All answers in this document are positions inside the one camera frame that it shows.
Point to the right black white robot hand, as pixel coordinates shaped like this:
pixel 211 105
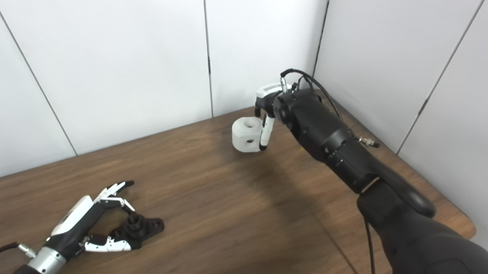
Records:
pixel 268 93

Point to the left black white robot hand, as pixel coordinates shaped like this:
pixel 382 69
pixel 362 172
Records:
pixel 76 224

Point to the round white plastic piece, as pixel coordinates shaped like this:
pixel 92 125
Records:
pixel 244 133

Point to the black plastic holder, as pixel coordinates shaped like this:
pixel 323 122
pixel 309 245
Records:
pixel 145 227

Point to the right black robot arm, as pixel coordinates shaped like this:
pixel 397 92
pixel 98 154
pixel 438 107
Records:
pixel 341 148

